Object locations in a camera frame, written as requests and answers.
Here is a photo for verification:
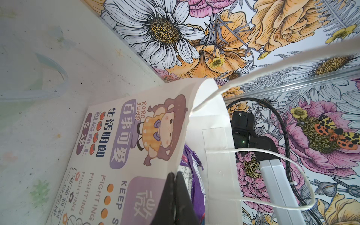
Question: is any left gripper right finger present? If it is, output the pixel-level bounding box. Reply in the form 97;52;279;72
174;172;200;225

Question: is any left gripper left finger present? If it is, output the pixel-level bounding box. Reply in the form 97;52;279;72
151;172;175;225

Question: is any purple snack packet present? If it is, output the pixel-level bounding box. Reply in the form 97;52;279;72
178;144;206;225

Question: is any white printed paper bag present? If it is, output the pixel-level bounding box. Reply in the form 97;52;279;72
47;37;360;225

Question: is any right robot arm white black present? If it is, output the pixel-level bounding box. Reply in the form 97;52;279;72
231;111;298;207

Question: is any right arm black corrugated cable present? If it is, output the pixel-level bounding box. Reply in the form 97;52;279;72
226;97;323;225

